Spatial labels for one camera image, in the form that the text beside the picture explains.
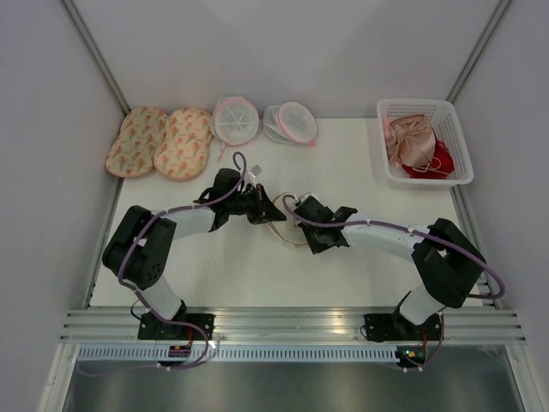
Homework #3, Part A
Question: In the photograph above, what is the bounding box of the pink trimmed mesh bag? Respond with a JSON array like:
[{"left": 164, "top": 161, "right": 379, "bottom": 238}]
[
  {"left": 262, "top": 102, "right": 317, "bottom": 147},
  {"left": 210, "top": 96, "right": 259, "bottom": 161}
]

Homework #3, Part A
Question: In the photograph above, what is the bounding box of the floral bra pad left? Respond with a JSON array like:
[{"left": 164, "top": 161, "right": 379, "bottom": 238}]
[{"left": 105, "top": 106, "right": 168, "bottom": 179}]

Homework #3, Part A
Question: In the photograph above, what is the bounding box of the white plastic basket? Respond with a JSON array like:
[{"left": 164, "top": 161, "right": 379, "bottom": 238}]
[{"left": 377, "top": 98, "right": 474, "bottom": 189}]

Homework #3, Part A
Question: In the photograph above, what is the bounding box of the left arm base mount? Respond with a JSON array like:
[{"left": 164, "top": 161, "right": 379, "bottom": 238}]
[{"left": 137, "top": 313, "right": 215, "bottom": 341}]

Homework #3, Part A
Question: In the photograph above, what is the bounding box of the pink trimmed mesh bag left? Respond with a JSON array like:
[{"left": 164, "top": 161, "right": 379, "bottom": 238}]
[{"left": 210, "top": 96, "right": 259, "bottom": 161}]

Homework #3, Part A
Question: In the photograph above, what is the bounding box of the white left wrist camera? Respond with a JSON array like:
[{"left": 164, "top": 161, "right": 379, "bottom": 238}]
[{"left": 247, "top": 165, "right": 262, "bottom": 185}]

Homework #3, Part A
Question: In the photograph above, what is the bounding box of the floral bra pad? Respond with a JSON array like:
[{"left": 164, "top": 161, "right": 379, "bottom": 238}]
[
  {"left": 105, "top": 106, "right": 168, "bottom": 179},
  {"left": 154, "top": 108, "right": 213, "bottom": 182}
]

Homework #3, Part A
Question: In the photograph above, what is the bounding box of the pink trimmed mesh bag right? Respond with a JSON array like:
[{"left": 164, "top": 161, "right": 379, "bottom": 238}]
[{"left": 262, "top": 102, "right": 317, "bottom": 147}]

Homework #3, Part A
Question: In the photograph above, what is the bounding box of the aluminium corner post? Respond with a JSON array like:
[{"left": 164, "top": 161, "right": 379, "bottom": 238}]
[
  {"left": 58, "top": 0, "right": 130, "bottom": 115},
  {"left": 446, "top": 0, "right": 515, "bottom": 103}
]

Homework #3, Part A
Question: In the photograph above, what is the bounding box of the floral bra pad right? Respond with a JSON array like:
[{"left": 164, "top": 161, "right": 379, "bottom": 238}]
[{"left": 154, "top": 108, "right": 213, "bottom": 182}]

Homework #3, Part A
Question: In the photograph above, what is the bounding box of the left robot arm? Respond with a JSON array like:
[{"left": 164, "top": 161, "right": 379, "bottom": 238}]
[{"left": 102, "top": 168, "right": 287, "bottom": 341}]

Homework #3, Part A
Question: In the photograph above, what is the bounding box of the red bra in basket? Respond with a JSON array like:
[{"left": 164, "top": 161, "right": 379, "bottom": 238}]
[{"left": 402, "top": 139, "right": 455, "bottom": 179}]

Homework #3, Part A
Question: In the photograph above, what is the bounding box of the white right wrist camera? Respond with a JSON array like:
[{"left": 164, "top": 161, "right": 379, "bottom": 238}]
[{"left": 293, "top": 193, "right": 317, "bottom": 209}]

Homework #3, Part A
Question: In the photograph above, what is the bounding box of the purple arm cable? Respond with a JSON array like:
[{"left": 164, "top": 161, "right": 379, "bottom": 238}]
[
  {"left": 76, "top": 152, "right": 250, "bottom": 379},
  {"left": 281, "top": 195, "right": 506, "bottom": 374}
]

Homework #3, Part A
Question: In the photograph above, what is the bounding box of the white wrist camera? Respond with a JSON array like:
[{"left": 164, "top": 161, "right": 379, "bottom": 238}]
[
  {"left": 293, "top": 193, "right": 317, "bottom": 209},
  {"left": 247, "top": 165, "right": 262, "bottom": 185}
]

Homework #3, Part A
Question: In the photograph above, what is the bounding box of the cream mesh laundry bag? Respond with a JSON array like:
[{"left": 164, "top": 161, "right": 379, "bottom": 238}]
[{"left": 268, "top": 192, "right": 307, "bottom": 248}]

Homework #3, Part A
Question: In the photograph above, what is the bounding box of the left aluminium corner post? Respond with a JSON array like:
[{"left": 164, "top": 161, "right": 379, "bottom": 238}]
[{"left": 58, "top": 0, "right": 130, "bottom": 115}]

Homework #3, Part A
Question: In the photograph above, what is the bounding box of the right aluminium corner post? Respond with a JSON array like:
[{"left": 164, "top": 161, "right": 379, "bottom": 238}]
[{"left": 446, "top": 0, "right": 515, "bottom": 103}]

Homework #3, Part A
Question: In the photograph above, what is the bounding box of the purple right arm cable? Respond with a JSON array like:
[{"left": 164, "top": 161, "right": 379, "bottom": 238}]
[{"left": 281, "top": 195, "right": 506, "bottom": 374}]

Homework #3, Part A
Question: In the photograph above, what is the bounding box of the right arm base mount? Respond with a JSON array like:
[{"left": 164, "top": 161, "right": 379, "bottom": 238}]
[{"left": 360, "top": 313, "right": 442, "bottom": 342}]

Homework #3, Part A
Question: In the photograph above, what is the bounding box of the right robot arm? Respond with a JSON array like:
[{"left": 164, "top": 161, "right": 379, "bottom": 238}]
[{"left": 289, "top": 196, "right": 487, "bottom": 342}]

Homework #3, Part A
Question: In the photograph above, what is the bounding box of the pink satin bra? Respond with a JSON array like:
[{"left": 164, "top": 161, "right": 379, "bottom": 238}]
[{"left": 382, "top": 114, "right": 436, "bottom": 167}]

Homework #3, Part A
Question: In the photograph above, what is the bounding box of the white slotted cable duct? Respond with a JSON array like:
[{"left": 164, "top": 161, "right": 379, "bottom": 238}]
[{"left": 78, "top": 344, "right": 398, "bottom": 363}]

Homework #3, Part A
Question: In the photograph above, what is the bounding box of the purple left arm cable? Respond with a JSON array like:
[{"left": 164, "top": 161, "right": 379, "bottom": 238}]
[{"left": 76, "top": 152, "right": 250, "bottom": 379}]

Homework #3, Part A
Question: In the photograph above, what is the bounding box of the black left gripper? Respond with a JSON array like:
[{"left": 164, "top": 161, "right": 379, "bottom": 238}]
[{"left": 226, "top": 184, "right": 286, "bottom": 225}]

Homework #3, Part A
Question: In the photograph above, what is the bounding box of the aluminium front rail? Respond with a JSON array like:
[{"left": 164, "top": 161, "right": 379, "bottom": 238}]
[{"left": 60, "top": 306, "right": 526, "bottom": 345}]

